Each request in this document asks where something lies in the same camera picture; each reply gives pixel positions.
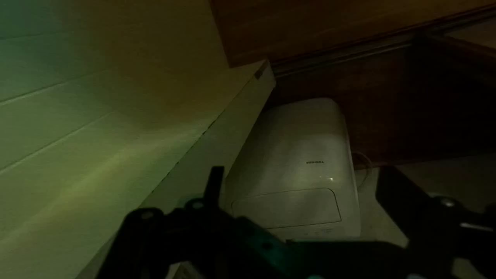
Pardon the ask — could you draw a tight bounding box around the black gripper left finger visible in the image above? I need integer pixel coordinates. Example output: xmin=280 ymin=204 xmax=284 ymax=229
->
xmin=201 ymin=164 xmax=226 ymax=209

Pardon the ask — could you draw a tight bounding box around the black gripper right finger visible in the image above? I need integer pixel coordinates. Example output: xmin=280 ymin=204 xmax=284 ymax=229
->
xmin=375 ymin=164 xmax=432 ymax=245

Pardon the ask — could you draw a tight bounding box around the white box-shaped appliance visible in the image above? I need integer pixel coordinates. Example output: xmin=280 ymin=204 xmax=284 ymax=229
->
xmin=218 ymin=97 xmax=363 ymax=243

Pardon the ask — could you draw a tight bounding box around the white panelled closet door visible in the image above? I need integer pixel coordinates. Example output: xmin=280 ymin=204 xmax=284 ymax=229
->
xmin=0 ymin=0 xmax=277 ymax=279

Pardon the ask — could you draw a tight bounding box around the thin white cable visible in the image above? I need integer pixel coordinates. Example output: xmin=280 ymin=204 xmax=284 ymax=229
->
xmin=353 ymin=150 xmax=375 ymax=181

